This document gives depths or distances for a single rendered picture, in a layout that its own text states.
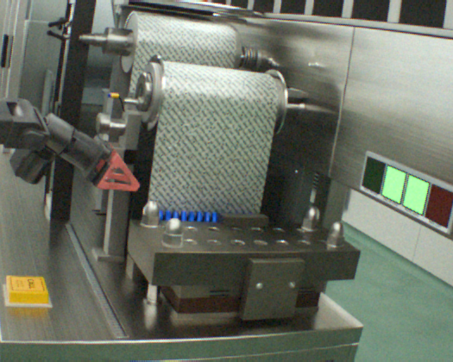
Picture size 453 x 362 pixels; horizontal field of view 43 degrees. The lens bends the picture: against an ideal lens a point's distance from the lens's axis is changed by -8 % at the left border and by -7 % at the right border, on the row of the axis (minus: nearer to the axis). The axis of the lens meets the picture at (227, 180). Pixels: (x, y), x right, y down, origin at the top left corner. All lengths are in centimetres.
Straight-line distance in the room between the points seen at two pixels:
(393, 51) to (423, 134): 17
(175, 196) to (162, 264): 22
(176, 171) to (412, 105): 46
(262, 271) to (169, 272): 16
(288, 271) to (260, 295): 6
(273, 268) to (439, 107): 39
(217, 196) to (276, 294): 25
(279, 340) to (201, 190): 33
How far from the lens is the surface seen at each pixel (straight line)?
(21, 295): 104
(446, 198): 93
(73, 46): 142
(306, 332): 110
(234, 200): 122
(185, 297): 104
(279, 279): 107
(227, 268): 104
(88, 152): 108
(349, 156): 115
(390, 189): 103
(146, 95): 114
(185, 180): 117
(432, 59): 99
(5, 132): 101
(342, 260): 115
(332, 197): 150
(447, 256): 422
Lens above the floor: 137
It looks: 13 degrees down
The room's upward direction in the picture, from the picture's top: 9 degrees clockwise
